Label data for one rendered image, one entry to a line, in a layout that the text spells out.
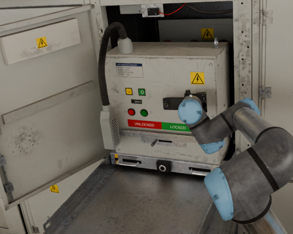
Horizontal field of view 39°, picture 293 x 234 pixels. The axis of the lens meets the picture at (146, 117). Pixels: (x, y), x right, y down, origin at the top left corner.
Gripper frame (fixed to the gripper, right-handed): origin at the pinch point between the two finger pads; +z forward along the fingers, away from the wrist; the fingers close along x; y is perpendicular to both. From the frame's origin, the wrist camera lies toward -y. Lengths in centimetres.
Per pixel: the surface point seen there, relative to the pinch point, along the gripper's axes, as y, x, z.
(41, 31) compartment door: -58, 31, -3
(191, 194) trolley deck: -0.9, -39.4, -1.6
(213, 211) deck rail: 8.0, -40.9, -15.3
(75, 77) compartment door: -52, 10, 16
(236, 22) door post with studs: 19.4, 28.6, 4.6
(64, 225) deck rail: -49, -44, -21
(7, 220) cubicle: -127, -83, 73
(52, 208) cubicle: -88, -69, 58
